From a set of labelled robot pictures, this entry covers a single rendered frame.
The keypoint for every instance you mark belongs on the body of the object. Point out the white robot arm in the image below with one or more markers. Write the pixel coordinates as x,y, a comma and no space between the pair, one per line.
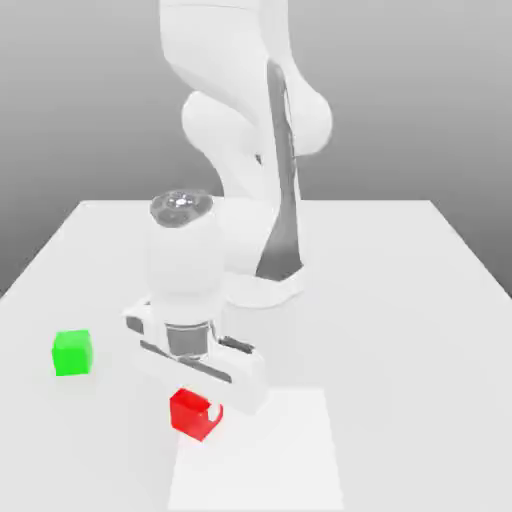
240,132

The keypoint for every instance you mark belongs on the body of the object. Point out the small green cube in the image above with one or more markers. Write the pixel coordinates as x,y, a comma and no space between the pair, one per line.
72,352

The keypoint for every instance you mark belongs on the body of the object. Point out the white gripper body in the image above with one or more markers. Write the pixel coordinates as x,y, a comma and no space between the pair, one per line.
244,384

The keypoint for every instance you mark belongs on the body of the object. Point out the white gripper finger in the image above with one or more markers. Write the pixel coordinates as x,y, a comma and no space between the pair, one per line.
214,412

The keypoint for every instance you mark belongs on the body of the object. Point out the small red cube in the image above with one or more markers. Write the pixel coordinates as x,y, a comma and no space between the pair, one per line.
187,416

